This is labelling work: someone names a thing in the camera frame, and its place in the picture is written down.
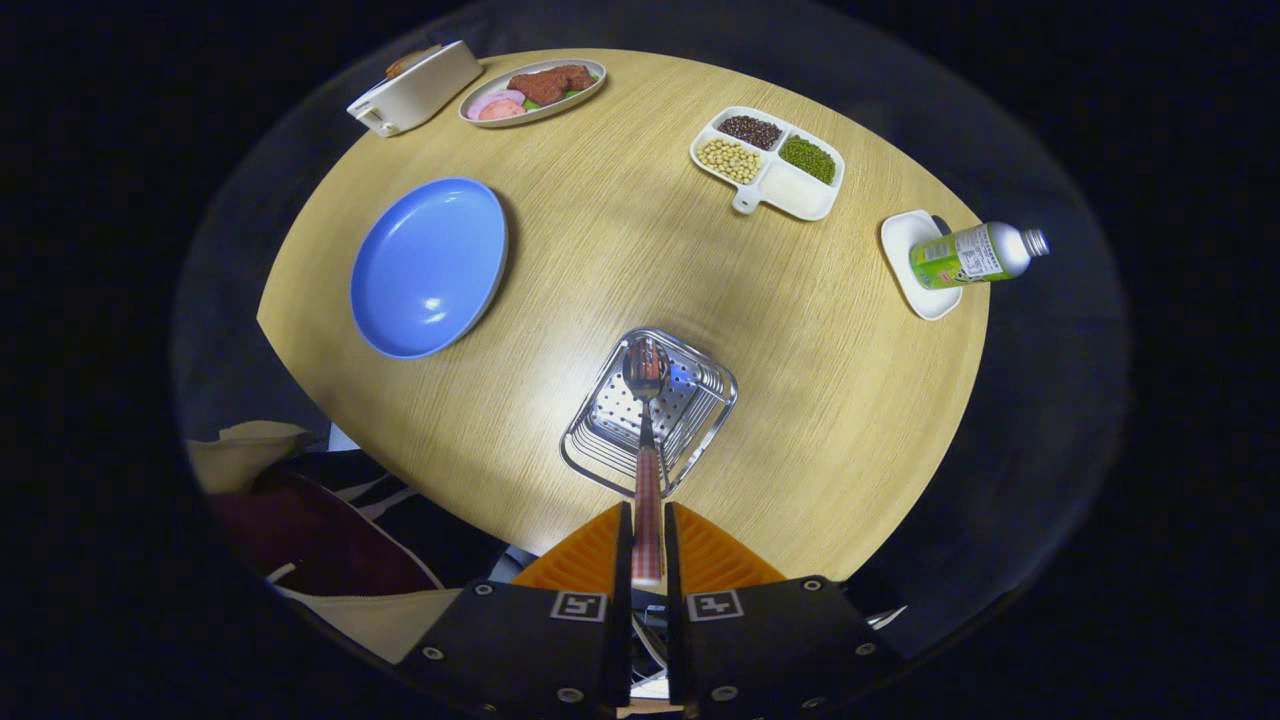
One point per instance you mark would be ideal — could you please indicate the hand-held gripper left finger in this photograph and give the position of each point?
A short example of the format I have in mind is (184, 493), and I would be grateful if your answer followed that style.
(620, 600)

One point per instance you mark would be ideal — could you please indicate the dark red cloth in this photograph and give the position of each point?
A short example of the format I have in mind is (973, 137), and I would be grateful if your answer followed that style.
(310, 535)

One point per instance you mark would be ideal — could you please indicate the white divided dish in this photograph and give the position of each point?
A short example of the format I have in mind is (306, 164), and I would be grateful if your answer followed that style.
(800, 195)

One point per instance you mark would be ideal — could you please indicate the black white striped cloth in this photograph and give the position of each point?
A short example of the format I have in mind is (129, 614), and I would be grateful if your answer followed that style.
(440, 540)

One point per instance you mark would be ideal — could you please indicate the cream fabric panel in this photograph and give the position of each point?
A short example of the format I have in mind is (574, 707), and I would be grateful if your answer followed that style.
(380, 620)

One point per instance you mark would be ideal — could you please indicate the silver green label bottle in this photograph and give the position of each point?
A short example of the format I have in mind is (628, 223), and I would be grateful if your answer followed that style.
(975, 255)

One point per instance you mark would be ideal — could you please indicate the metal drainer basket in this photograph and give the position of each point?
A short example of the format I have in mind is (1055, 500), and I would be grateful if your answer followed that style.
(600, 440)

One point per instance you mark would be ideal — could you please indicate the dark red beans pile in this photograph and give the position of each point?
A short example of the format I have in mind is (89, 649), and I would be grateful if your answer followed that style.
(749, 131)

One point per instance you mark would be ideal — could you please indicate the cream cloth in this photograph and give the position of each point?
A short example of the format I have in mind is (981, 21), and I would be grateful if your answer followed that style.
(245, 455)

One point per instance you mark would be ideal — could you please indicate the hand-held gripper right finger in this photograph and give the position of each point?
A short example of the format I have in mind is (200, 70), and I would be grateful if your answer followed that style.
(676, 600)

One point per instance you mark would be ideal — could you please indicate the oval grey food plate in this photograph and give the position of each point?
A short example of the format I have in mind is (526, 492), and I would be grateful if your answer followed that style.
(585, 98)

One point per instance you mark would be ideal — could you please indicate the yellow soybeans pile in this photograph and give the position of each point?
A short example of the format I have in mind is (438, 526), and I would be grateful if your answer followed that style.
(728, 160)

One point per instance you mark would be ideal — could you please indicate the cream white toaster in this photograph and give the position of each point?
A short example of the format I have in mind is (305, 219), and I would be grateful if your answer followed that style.
(425, 90)

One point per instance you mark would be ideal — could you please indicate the green mung beans pile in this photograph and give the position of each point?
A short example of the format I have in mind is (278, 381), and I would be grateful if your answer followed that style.
(808, 159)

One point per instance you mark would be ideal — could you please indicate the blue round plate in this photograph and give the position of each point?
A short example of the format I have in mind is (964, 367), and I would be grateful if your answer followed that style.
(430, 270)

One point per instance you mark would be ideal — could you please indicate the pink ham slices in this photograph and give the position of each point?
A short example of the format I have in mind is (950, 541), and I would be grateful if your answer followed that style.
(495, 106)

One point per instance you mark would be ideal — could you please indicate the white square coaster tray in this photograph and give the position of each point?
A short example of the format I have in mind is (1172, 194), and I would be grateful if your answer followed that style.
(900, 250)

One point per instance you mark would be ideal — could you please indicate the brown meat steak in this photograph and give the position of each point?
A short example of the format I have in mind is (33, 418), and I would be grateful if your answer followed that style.
(550, 85)

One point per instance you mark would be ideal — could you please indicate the toasted bread slice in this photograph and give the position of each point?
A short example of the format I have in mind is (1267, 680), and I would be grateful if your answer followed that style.
(412, 60)

